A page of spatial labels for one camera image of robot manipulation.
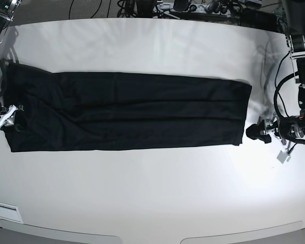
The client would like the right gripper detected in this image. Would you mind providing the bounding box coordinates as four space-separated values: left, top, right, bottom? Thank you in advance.
0 105 24 132

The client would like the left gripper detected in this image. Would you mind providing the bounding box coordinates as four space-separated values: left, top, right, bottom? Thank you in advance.
246 114 305 153

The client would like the black T-shirt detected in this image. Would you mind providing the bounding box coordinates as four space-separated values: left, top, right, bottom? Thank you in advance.
5 63 252 153

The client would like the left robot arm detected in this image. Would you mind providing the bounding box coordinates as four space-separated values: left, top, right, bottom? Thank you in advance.
246 1 305 145

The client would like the white label plate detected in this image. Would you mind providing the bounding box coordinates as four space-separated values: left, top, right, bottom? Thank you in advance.
0 203 23 224

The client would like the black equipment box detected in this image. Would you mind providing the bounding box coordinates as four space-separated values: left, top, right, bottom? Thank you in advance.
239 8 277 32

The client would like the white power strip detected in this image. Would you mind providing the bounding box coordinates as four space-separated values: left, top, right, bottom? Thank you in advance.
157 1 232 18

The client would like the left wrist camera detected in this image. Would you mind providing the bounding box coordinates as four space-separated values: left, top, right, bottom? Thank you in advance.
277 151 291 164

